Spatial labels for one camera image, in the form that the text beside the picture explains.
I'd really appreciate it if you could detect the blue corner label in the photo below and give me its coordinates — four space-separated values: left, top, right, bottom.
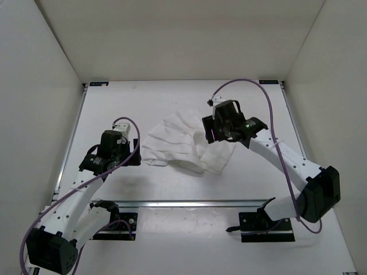
89 81 109 87
259 80 279 85

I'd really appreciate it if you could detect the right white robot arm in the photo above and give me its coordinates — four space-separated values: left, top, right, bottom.
202 100 341 230

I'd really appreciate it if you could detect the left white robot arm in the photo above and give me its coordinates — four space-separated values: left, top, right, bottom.
25 130 141 274

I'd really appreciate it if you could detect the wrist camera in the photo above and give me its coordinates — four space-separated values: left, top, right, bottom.
112 121 131 140
207 96 225 107

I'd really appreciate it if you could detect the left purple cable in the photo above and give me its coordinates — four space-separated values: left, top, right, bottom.
19 116 141 272

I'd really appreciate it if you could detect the aluminium front rail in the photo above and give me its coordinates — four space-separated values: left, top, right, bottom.
115 200 266 208

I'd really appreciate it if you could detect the right blue corner label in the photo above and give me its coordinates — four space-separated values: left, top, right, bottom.
259 80 279 85

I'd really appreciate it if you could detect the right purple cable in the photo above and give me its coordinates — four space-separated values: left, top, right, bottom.
212 78 322 234

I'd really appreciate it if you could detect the white pleated skirt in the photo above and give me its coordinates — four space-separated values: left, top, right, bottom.
141 109 236 175

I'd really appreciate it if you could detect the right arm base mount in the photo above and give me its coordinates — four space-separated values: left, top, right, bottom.
226 198 295 243

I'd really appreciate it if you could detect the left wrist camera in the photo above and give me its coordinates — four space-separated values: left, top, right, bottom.
112 121 131 140

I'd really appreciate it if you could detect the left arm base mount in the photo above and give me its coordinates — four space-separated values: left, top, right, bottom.
89 200 138 241

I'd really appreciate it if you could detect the purple cable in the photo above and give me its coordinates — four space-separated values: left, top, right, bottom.
212 78 322 234
19 116 141 272

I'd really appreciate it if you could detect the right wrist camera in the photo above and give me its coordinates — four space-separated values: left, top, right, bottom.
207 96 225 107

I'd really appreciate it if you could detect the left blue corner label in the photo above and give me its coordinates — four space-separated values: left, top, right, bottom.
89 81 109 87

